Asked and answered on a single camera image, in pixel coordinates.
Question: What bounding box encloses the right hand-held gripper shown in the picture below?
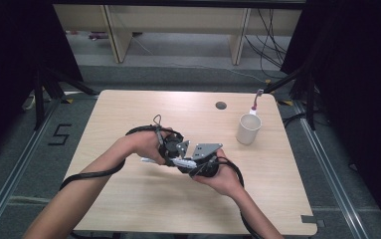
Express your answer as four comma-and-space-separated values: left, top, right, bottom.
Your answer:
177, 142, 224, 179

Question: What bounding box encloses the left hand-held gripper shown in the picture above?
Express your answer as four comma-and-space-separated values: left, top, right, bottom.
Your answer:
157, 127, 192, 167

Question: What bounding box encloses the white toothbrush with grey bristles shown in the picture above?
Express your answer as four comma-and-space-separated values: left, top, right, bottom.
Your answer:
140, 156, 198, 169

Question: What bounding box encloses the white cup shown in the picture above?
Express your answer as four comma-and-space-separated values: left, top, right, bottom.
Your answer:
235, 113, 263, 146

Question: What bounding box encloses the person's right hand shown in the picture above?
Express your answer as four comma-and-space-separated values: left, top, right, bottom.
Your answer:
192, 148, 245, 197

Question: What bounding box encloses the person's left hand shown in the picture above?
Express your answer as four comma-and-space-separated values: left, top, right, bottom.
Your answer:
124, 126, 174, 166

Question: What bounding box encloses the grey tape piece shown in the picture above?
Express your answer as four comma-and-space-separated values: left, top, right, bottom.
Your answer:
299, 214, 325, 229

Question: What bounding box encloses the black tripod stand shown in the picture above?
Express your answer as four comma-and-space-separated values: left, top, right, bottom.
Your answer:
263, 61, 320, 131
32, 61, 100, 131

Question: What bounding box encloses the dark curtain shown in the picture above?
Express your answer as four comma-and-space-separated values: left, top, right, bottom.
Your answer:
0, 0, 84, 167
281, 0, 381, 230

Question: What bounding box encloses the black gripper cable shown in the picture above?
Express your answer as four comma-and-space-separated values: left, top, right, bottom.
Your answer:
217, 156, 265, 239
59, 114, 185, 192

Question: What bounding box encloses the metal floor rail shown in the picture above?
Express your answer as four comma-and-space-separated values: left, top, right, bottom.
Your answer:
0, 98, 66, 239
291, 99, 373, 239

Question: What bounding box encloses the bundle of black cables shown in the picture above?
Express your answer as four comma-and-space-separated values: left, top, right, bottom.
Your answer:
243, 8, 292, 80

